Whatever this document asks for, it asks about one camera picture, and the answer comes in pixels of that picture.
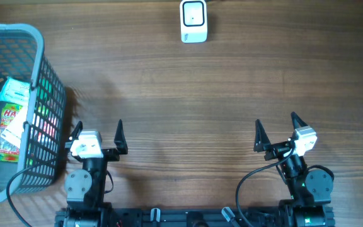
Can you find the Haribo gummy candy bag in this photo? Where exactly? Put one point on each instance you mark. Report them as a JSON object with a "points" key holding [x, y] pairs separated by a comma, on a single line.
{"points": [[9, 150]]}

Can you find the white barcode scanner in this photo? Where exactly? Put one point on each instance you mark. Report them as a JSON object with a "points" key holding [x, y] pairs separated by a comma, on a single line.
{"points": [[193, 21]]}

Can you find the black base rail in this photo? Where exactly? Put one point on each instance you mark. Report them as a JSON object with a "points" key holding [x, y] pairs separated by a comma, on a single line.
{"points": [[194, 217]]}

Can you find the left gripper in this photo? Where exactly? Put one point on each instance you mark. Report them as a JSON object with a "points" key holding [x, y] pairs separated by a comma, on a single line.
{"points": [[113, 155]]}

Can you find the grey plastic mesh basket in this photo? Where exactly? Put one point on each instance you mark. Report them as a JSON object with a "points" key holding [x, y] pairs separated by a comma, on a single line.
{"points": [[22, 57]]}

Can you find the teal tissue packet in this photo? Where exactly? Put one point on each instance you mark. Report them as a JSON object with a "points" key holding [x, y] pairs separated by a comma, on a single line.
{"points": [[15, 91]]}

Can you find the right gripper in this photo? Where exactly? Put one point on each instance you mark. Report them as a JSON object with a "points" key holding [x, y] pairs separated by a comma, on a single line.
{"points": [[262, 140]]}

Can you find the white blue carton box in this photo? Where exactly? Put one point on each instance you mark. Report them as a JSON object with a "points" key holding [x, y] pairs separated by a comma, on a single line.
{"points": [[14, 129]]}

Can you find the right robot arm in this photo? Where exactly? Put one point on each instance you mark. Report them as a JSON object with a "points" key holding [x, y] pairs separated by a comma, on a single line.
{"points": [[310, 187]]}

